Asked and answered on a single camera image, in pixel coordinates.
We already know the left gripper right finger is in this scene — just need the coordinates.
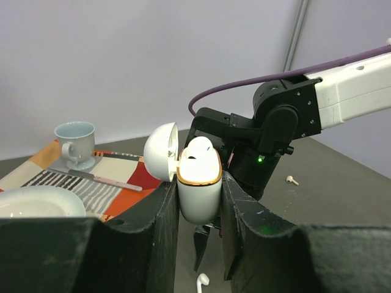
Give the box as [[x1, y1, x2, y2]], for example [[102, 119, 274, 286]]
[[220, 173, 390, 292]]

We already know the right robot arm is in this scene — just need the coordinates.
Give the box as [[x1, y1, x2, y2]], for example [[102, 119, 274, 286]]
[[188, 46, 390, 200]]

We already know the patchwork placemat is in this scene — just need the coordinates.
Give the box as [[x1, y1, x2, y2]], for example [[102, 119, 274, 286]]
[[1, 140, 160, 222]]

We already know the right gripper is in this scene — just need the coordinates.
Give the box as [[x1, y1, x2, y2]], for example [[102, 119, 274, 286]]
[[186, 107, 295, 198]]

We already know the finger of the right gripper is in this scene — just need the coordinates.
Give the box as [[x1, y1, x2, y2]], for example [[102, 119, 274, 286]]
[[193, 224, 214, 272]]

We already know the light blue cup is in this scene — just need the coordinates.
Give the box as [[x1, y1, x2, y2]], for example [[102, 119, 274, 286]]
[[54, 121, 95, 171]]

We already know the white earbuds charging case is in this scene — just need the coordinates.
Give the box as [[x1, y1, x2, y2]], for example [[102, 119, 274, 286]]
[[144, 123, 222, 225]]

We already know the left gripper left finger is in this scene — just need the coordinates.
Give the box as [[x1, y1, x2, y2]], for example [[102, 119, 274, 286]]
[[1, 182, 179, 292]]

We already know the white earbud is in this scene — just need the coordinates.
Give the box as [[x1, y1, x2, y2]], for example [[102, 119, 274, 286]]
[[196, 273, 210, 293], [184, 136, 213, 159]]

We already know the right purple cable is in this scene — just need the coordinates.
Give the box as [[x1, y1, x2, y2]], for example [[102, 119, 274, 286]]
[[188, 45, 391, 117]]

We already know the pinkish earbud far right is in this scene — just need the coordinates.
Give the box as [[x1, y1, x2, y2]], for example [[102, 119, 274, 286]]
[[286, 175, 299, 186]]

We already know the white bowl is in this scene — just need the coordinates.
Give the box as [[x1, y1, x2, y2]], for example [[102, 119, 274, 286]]
[[1, 186, 86, 219]]

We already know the knife with pink handle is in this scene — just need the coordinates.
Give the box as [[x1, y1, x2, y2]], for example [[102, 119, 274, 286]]
[[49, 168, 143, 192]]

